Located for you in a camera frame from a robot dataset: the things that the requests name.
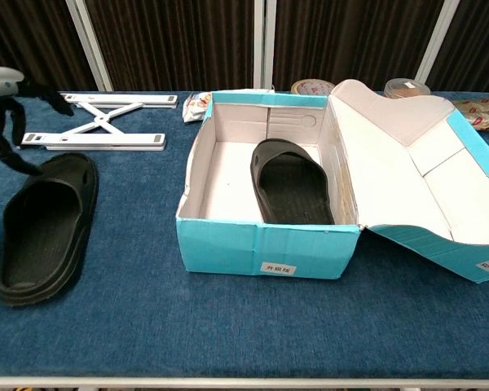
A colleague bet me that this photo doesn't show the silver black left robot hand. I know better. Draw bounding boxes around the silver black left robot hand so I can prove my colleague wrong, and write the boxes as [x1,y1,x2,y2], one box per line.
[0,66,75,177]

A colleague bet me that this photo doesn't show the black rubber slipper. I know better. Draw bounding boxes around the black rubber slipper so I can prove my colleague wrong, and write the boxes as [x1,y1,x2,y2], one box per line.
[250,138,336,226]
[0,152,99,307]

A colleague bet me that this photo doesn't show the light blue shoe box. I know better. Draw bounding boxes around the light blue shoe box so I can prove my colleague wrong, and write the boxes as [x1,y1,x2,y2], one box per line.
[174,79,489,285]

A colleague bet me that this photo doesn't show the dark ribbed partition panel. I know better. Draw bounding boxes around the dark ribbed partition panel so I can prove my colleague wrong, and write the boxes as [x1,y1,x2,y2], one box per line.
[71,0,266,92]
[0,0,107,99]
[264,0,453,93]
[415,0,489,95]

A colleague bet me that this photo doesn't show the white folding laptop stand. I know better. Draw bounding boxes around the white folding laptop stand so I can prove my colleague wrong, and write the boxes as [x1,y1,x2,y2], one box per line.
[19,92,179,152]

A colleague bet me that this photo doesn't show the white snack bag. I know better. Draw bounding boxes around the white snack bag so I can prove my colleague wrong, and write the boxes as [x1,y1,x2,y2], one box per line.
[182,84,276,123]

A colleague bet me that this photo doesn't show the brown packing tape roll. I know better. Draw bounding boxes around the brown packing tape roll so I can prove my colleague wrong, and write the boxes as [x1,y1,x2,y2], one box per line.
[291,79,336,97]

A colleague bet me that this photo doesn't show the blue table cloth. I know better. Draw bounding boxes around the blue table cloth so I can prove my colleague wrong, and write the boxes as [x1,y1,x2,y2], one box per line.
[0,90,489,380]

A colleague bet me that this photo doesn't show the round clear plastic container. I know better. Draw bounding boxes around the round clear plastic container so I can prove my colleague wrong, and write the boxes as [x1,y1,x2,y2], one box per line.
[383,77,431,99]

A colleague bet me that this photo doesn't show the gold red snack package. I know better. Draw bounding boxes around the gold red snack package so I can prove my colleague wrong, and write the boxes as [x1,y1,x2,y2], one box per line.
[450,99,489,132]

